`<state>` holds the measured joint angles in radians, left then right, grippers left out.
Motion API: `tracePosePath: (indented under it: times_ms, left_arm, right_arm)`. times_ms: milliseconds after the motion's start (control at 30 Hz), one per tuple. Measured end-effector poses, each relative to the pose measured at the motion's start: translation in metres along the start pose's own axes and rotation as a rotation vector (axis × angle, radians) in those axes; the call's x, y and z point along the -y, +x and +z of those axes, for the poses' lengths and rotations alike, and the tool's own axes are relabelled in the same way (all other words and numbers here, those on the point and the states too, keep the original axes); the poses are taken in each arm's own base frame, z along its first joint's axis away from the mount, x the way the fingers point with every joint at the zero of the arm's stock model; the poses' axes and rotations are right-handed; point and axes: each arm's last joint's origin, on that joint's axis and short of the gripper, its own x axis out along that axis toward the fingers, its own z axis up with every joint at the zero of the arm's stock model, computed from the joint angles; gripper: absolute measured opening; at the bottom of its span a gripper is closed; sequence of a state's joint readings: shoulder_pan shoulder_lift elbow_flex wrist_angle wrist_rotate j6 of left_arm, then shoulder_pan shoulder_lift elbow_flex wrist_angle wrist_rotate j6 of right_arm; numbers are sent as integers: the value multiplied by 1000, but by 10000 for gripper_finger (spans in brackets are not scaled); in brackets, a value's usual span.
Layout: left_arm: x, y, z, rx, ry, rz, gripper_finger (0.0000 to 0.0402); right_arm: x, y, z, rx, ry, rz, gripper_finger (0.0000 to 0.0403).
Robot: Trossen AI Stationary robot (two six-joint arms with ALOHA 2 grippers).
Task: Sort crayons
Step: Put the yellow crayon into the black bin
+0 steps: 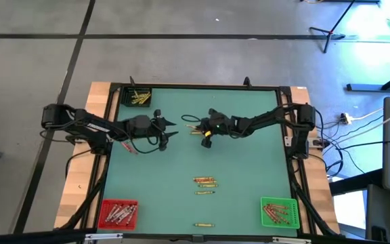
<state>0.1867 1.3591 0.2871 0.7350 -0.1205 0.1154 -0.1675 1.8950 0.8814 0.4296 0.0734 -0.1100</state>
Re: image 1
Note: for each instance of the black floor beam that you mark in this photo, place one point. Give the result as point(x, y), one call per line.
point(354, 183)

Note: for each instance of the black metal rig frame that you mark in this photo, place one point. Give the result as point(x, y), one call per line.
point(195, 86)

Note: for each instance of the black tripod stand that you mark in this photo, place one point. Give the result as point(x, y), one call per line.
point(330, 34)

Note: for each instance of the black plastic basket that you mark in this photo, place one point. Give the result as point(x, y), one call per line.
point(127, 101)

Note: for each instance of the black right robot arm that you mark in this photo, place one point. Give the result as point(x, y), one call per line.
point(269, 120)

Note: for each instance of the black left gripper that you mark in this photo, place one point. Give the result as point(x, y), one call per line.
point(157, 128)

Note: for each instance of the red orange crayon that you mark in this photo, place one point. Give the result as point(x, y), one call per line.
point(206, 182)

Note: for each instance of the green plastic basket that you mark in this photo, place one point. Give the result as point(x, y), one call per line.
point(293, 213)

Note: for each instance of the black floor stand base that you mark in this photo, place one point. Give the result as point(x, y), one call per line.
point(367, 88)

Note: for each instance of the silver frame bracket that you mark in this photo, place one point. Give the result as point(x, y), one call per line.
point(103, 236)
point(291, 240)

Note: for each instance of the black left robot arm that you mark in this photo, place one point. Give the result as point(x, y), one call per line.
point(93, 125)

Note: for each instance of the grey computer case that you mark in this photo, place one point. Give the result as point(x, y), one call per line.
point(381, 217)

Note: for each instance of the white yellow power plug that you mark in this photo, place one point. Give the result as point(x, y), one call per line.
point(345, 118)

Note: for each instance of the pink crayon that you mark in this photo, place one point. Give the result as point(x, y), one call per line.
point(280, 217)

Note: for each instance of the red plastic basket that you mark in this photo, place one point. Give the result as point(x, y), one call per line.
point(102, 223)

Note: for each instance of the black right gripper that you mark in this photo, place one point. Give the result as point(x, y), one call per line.
point(215, 125)

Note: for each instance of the green table mat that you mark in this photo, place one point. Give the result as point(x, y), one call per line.
point(168, 203)

